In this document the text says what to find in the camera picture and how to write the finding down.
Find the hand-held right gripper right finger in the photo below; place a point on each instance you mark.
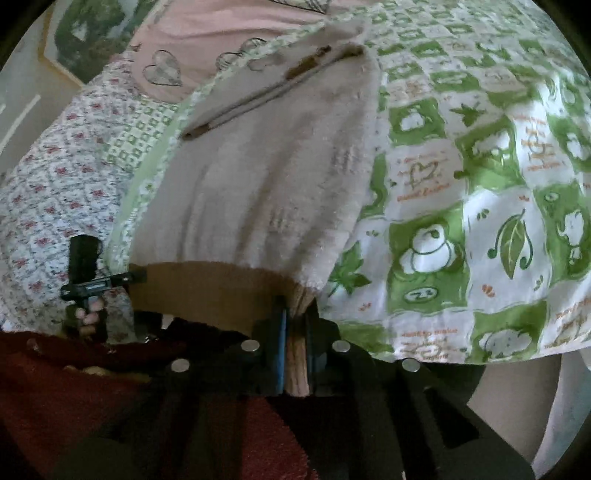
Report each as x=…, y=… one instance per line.
x=310, y=345

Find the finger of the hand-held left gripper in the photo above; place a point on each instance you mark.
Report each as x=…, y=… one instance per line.
x=136, y=277

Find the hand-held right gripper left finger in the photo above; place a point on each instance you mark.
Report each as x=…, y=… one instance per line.
x=280, y=344

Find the person's left hand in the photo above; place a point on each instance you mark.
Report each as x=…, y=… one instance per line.
x=90, y=317

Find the floral patterned quilt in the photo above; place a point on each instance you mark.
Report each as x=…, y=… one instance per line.
x=51, y=194

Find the person's red fleece clothing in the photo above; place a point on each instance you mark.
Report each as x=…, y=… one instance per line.
x=46, y=397

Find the green printed bed sheet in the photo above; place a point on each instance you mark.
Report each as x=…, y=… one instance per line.
x=461, y=207

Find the pink heart print cloth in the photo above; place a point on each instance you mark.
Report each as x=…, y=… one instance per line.
x=203, y=41

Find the white plastic furniture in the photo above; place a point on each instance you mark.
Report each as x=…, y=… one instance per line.
x=565, y=415

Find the framed green wall picture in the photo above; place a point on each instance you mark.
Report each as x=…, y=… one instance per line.
x=87, y=32

